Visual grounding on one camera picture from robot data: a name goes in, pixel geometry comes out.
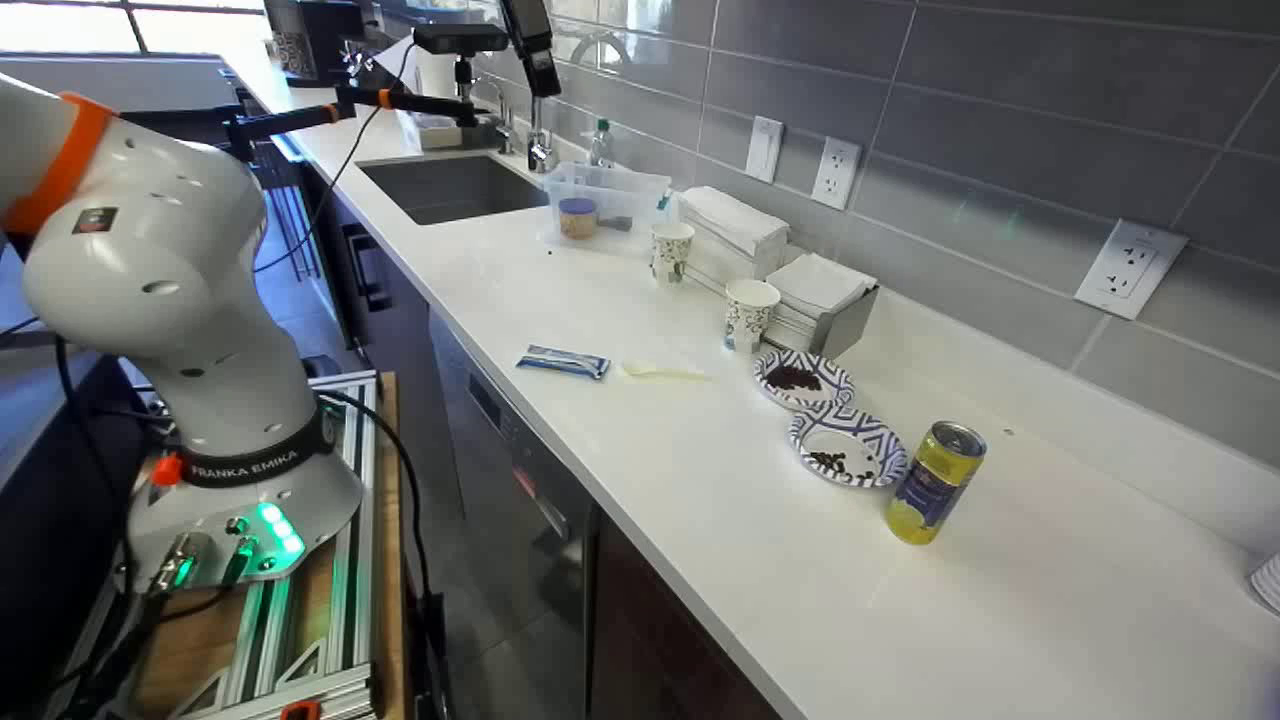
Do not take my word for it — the white plastic spoon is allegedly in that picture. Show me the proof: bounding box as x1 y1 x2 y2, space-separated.
613 359 716 386

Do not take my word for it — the patterned white paper cup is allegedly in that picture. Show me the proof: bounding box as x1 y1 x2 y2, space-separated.
648 214 700 286
722 277 786 359

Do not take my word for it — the blue patterned paper bowl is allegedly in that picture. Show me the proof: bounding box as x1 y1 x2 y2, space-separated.
786 399 912 495
752 347 855 417

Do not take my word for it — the blue and white snack packet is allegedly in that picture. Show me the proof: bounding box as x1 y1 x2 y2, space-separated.
513 341 615 386

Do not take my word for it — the pile of coffee beans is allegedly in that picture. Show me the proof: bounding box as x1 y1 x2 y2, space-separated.
804 448 864 479
766 365 830 397

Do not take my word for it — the small jar with purple lid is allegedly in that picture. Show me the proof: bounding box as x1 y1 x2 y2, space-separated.
555 191 605 242

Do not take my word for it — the napkin dispenser with white napkins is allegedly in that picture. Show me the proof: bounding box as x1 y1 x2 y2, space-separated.
766 247 883 359
675 179 797 296

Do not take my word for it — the clear plastic container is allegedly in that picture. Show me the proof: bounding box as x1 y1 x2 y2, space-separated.
542 155 675 251

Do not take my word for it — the dark dishwasher front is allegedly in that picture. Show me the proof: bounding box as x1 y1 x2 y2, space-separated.
426 312 599 720

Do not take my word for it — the chrome faucet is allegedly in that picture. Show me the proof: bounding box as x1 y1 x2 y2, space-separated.
515 87 564 176

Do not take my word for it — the stainless steel sink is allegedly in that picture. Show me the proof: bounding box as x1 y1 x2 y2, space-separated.
357 149 552 229

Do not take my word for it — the light wooden board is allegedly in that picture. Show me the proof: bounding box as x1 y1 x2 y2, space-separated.
373 368 410 720

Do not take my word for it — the yellow and blue drink can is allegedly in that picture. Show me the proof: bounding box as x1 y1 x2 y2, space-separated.
882 417 992 549

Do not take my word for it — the white light switch plate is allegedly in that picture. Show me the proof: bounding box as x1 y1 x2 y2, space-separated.
742 110 787 187

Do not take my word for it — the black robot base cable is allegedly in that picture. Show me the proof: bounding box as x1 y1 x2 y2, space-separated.
318 386 454 720

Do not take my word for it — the white wall power outlet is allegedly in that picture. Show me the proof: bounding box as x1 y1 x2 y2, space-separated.
1071 214 1193 323
810 131 864 213

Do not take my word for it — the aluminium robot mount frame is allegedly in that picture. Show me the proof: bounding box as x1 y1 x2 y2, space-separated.
126 368 385 720

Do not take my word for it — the orange strap on arm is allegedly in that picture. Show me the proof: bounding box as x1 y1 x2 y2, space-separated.
0 91 119 242

